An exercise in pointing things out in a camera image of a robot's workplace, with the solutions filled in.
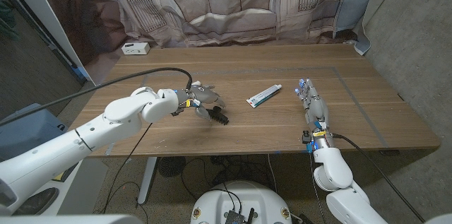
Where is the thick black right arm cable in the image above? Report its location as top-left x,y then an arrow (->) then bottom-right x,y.
333,134 -> 427,223

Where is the blue grey curtain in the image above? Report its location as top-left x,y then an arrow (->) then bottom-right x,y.
333,0 -> 405,57

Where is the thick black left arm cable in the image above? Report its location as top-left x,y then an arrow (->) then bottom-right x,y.
0,67 -> 194,128

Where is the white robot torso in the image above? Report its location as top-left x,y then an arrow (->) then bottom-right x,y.
190,180 -> 293,224

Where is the printed sofa room backdrop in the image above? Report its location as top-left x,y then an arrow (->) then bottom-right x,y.
30,0 -> 384,86

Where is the white power box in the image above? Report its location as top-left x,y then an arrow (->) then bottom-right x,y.
121,42 -> 151,56

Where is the round black fan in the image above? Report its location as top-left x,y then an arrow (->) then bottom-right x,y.
157,155 -> 187,178

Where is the black claw hair clip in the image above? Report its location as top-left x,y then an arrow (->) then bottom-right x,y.
206,105 -> 230,126

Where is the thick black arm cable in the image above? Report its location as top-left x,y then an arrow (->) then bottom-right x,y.
0,67 -> 194,128
333,134 -> 427,223

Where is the black floor cable tangle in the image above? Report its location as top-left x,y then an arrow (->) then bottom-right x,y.
179,155 -> 280,202

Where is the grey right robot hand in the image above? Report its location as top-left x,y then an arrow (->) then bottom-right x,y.
295,77 -> 330,134

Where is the white table leg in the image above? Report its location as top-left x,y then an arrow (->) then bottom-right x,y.
137,156 -> 158,204

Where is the white green toothpaste tube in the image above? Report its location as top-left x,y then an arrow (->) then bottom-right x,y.
246,83 -> 283,109

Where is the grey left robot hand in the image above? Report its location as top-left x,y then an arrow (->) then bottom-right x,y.
172,81 -> 227,122

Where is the thin white hanging cable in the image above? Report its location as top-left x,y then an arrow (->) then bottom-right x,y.
267,153 -> 279,192

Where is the blue plastic bin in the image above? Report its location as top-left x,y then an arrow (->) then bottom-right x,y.
0,102 -> 69,161

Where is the thin black left wrist cable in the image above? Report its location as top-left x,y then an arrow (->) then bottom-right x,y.
93,122 -> 153,224

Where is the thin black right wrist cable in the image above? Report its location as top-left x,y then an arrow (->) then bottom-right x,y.
309,151 -> 328,224

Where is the black antenna module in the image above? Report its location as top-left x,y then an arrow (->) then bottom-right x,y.
224,207 -> 256,224

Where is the white partition panel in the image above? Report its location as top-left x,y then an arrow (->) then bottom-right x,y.
0,0 -> 100,87

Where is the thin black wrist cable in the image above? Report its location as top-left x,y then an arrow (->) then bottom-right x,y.
309,151 -> 328,224
93,122 -> 153,224

